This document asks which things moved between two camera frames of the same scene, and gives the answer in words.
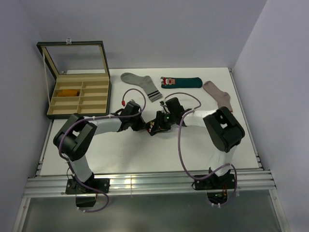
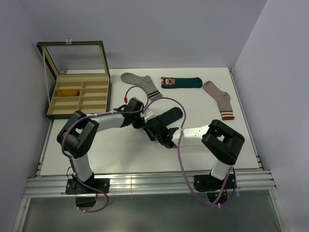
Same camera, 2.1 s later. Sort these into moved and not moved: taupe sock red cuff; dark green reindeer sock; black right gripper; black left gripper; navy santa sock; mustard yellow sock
Moved: navy santa sock; black right gripper
Not moved: black left gripper; dark green reindeer sock; mustard yellow sock; taupe sock red cuff
